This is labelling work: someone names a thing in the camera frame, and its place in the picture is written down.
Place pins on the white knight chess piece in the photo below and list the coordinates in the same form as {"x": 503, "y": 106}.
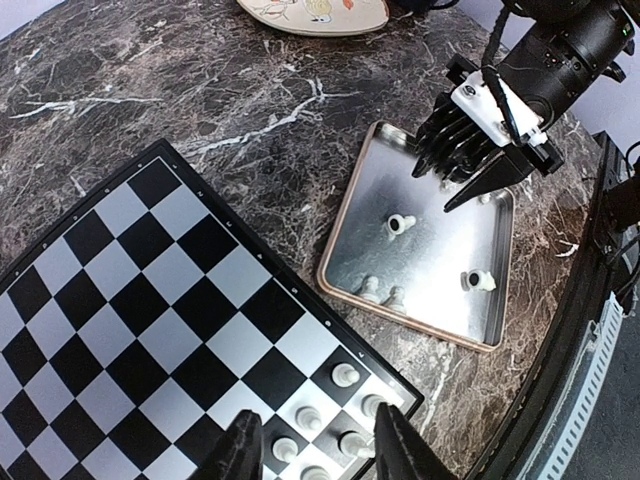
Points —
{"x": 354, "y": 445}

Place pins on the white pawn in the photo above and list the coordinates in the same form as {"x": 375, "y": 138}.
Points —
{"x": 369, "y": 289}
{"x": 395, "y": 300}
{"x": 285, "y": 449}
{"x": 345, "y": 375}
{"x": 308, "y": 418}

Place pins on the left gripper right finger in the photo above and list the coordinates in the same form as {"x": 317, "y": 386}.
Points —
{"x": 400, "y": 452}

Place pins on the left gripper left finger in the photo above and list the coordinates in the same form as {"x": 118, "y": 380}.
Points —
{"x": 238, "y": 454}

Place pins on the black front rail base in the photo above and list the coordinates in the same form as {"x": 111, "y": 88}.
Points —
{"x": 606, "y": 263}

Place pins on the white piece tray bottom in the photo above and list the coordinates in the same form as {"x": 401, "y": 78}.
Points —
{"x": 478, "y": 280}

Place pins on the white rook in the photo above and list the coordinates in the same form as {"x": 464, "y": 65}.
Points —
{"x": 370, "y": 403}

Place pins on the grey slotted cable duct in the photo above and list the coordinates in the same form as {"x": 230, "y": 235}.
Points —
{"x": 579, "y": 398}

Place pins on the white bishop chess piece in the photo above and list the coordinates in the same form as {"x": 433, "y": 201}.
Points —
{"x": 315, "y": 472}

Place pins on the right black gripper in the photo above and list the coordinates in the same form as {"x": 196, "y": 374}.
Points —
{"x": 455, "y": 148}

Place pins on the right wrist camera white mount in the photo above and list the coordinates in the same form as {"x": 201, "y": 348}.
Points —
{"x": 474, "y": 98}

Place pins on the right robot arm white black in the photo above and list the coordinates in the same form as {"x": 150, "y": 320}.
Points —
{"x": 583, "y": 37}

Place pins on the white pawn lying centre tray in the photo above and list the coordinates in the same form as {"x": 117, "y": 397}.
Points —
{"x": 397, "y": 224}

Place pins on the black grey chessboard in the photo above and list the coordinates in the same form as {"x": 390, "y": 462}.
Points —
{"x": 138, "y": 327}

